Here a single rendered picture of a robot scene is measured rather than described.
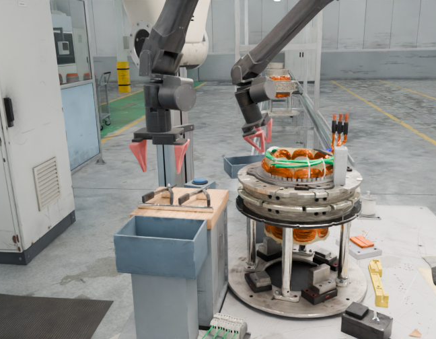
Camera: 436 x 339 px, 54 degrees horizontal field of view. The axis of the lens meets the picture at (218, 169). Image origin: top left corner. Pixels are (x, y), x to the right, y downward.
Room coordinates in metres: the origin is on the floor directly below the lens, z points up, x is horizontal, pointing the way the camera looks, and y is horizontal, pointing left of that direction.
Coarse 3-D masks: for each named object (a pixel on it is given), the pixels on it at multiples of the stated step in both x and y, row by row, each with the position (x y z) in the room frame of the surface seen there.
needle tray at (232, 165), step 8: (224, 160) 1.37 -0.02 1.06; (232, 160) 1.39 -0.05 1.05; (240, 160) 1.39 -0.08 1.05; (248, 160) 1.40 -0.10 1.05; (256, 160) 1.40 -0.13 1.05; (224, 168) 1.38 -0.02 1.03; (232, 168) 1.28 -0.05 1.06; (240, 168) 1.29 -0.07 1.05; (232, 176) 1.28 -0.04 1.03; (256, 224) 1.31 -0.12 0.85; (264, 224) 1.32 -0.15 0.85; (256, 232) 1.31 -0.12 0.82; (256, 240) 1.31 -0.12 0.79
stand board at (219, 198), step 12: (180, 192) 1.03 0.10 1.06; (216, 192) 1.03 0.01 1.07; (228, 192) 1.04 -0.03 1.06; (192, 204) 0.94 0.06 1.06; (204, 204) 0.94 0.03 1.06; (216, 204) 0.94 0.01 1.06; (132, 216) 0.89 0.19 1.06; (156, 216) 0.88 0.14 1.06; (168, 216) 0.88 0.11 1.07; (180, 216) 0.87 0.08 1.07; (192, 216) 0.87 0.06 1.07; (204, 216) 0.87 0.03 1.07; (216, 216) 0.90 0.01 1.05
